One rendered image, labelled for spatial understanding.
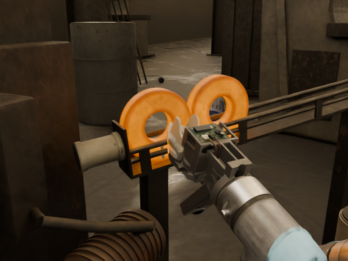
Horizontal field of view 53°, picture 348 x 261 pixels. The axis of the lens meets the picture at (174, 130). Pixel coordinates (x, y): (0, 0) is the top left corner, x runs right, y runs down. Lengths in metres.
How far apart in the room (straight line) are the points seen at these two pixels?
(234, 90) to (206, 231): 0.97
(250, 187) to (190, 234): 1.15
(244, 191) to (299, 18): 2.44
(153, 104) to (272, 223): 0.36
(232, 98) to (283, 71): 2.11
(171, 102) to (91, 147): 0.19
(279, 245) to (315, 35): 2.45
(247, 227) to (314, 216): 1.42
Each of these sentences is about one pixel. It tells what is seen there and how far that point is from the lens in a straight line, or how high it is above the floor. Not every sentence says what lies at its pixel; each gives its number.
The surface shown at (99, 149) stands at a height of 0.68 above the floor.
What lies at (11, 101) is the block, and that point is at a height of 0.80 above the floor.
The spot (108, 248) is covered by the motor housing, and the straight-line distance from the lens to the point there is 0.68.
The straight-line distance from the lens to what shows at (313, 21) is 2.83.
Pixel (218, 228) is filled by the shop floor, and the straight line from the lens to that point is 1.69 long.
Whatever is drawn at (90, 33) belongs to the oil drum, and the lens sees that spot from 3.09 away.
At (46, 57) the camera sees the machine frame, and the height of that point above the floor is 0.84.
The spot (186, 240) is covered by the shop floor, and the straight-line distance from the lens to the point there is 1.60.
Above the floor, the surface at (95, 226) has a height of 0.57.
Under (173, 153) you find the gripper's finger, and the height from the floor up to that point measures 0.70.
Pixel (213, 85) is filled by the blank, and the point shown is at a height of 0.78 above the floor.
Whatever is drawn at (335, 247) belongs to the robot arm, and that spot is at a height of 0.61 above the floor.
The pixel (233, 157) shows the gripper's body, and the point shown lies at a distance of 0.53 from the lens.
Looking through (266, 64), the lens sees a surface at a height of 0.56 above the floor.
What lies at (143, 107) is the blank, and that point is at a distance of 0.71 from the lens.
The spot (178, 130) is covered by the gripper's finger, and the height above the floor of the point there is 0.74.
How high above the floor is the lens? 0.92
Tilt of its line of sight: 18 degrees down
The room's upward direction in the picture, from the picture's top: straight up
